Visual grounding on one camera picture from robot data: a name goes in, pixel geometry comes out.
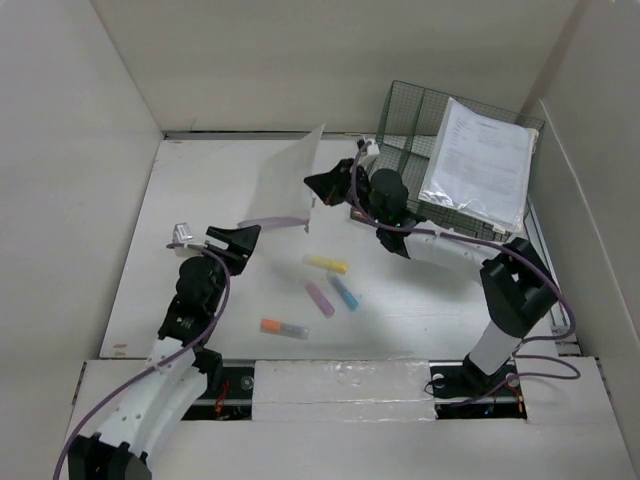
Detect green wire mesh organizer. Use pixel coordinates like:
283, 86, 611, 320
366, 80, 525, 242

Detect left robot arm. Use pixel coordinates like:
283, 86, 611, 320
55, 225, 261, 479

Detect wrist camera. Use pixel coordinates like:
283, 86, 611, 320
167, 223, 202, 249
357, 139, 380, 160

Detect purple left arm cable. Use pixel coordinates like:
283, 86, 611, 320
53, 242, 234, 480

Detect pink purple highlighter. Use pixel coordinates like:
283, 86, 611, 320
304, 282, 335, 318

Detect yellow highlighter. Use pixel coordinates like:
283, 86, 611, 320
302, 255, 348, 275

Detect blue highlighter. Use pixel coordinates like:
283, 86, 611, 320
329, 275, 358, 312

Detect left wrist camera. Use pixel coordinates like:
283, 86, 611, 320
167, 223, 202, 249

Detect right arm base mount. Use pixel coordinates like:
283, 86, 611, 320
424, 361, 527, 420

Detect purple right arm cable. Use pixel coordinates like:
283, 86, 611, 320
349, 142, 581, 401

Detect clear purple zipper pouch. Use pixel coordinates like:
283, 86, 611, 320
237, 124, 325, 232

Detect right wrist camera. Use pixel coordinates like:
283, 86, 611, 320
357, 139, 380, 160

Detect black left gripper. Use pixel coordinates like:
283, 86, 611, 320
197, 226, 258, 312

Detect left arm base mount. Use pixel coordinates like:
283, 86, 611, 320
182, 360, 255, 421

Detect clear zipper document pouch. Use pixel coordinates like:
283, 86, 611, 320
418, 98, 539, 233

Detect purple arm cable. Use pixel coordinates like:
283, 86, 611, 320
349, 142, 581, 401
53, 242, 234, 480

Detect orange grey highlighter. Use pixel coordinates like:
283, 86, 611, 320
260, 319, 309, 340

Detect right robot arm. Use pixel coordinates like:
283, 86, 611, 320
304, 158, 557, 398

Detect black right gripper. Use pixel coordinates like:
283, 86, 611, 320
304, 158, 386, 227

